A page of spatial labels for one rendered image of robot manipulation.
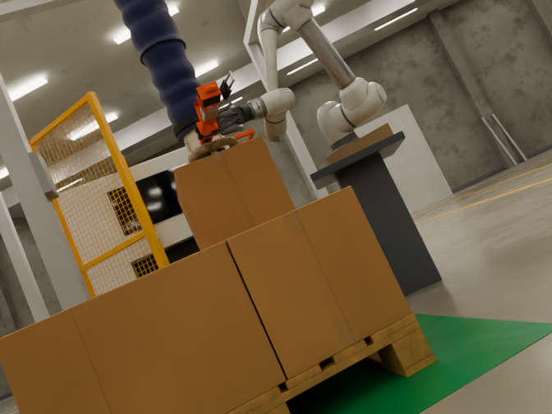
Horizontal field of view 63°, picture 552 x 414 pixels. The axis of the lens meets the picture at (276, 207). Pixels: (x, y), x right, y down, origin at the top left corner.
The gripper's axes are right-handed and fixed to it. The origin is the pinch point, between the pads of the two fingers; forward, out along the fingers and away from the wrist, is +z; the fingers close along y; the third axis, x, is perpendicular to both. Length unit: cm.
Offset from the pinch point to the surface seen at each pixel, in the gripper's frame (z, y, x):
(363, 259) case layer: -13, 74, -65
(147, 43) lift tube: 7, -55, 17
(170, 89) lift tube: 5.8, -29.5, 17.5
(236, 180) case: -0.6, 27.1, -4.8
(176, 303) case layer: 38, 63, -66
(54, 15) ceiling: 57, -399, 460
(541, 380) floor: -22, 108, -102
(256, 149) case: -14.2, 18.3, -4.7
